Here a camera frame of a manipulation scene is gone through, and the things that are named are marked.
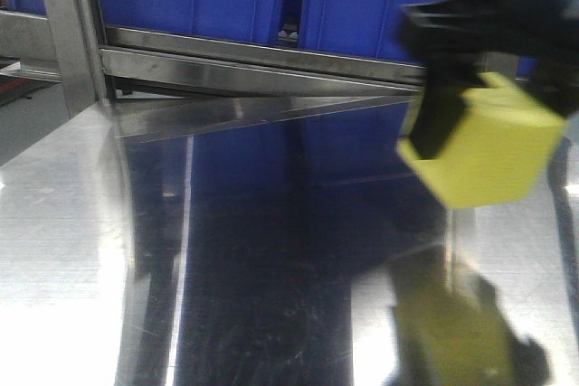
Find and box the yellow foam block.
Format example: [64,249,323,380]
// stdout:
[396,72,566,210]

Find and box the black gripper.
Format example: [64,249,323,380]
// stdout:
[398,0,578,160]

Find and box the stainless steel shelf rack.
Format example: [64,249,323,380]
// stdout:
[1,0,425,118]

